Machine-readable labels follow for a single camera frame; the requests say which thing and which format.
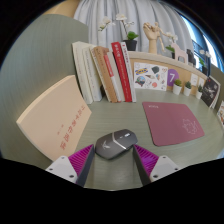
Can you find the white orchid in black pot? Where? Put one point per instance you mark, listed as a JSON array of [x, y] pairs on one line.
[[130, 45]]

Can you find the white wall socket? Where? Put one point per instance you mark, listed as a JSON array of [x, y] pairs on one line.
[[194, 80], [201, 82]]

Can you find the wooden hand model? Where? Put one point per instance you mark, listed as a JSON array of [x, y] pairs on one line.
[[152, 40]]

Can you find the white book with red band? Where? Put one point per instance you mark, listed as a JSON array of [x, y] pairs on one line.
[[116, 83]]

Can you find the black horse figure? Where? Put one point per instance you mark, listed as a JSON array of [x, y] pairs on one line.
[[191, 57]]

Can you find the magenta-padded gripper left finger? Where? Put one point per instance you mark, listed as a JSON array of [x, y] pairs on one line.
[[71, 163]]

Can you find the wooden mannequin figure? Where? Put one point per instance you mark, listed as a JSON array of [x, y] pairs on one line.
[[161, 36]]

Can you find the light wooden desk shelf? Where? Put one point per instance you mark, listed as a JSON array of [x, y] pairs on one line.
[[143, 55]]

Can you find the tan brown book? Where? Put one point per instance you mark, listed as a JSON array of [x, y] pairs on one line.
[[105, 76]]

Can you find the purple round number sticker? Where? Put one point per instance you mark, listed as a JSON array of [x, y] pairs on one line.
[[172, 78]]

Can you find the dark red mouse pad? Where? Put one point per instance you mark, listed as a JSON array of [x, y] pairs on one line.
[[170, 123]]

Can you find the grey and black computer mouse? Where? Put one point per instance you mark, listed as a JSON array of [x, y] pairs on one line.
[[115, 145]]

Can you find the white sticker sheet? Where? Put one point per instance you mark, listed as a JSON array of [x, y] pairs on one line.
[[150, 76]]

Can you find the colourful printed card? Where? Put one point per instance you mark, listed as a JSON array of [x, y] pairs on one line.
[[221, 115]]

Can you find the small white orchid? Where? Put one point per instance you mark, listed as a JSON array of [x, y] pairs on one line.
[[171, 37]]

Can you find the thick white book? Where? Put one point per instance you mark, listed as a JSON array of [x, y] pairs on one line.
[[80, 73]]

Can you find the white orchid in dark pot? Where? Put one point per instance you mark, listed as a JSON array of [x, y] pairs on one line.
[[204, 68]]

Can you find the black picture book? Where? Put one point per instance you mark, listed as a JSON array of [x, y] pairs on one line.
[[210, 91]]

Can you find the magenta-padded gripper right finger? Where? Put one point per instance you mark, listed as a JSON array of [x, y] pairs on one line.
[[156, 165]]

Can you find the light grey curtain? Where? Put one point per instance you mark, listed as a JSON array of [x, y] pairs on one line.
[[110, 10]]

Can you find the thin white book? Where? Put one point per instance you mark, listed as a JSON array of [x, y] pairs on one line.
[[93, 78]]

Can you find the small plant in white pot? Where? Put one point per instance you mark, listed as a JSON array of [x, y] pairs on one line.
[[188, 91], [199, 94], [177, 89]]

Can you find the white book with photo cover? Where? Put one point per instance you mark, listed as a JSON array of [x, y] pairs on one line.
[[130, 78]]

